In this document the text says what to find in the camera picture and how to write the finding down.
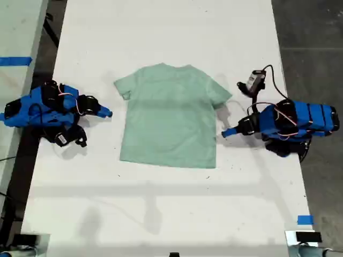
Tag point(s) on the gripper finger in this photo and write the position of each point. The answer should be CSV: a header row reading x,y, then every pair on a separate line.
x,y
104,108
230,135
106,114
231,130

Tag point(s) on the pale green T-shirt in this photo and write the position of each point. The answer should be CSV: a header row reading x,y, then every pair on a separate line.
x,y
168,120

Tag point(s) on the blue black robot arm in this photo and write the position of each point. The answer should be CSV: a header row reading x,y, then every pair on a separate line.
x,y
34,97
308,115

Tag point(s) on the black stand leg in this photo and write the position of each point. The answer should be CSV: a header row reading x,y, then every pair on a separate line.
x,y
52,32

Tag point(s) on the long blue tape strip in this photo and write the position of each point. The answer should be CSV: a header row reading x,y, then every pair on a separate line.
x,y
16,61

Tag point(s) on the pale grey side table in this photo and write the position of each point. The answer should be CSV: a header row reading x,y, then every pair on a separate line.
x,y
16,26

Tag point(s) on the blue tape square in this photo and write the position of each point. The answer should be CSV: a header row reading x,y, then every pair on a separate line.
x,y
305,220

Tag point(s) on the silver metal box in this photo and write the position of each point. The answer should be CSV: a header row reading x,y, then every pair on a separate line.
x,y
290,237

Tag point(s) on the small black box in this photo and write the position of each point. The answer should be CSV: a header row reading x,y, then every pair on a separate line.
x,y
308,237
25,239

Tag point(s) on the grey tube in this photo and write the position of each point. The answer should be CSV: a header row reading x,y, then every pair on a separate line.
x,y
308,251
18,253

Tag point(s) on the black camera stalk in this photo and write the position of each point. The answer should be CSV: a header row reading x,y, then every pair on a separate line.
x,y
80,134
254,96

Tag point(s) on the black camera box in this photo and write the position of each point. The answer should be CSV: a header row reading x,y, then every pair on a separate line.
x,y
254,80
61,139

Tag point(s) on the small black mount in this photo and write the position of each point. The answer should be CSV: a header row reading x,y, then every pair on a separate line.
x,y
174,255

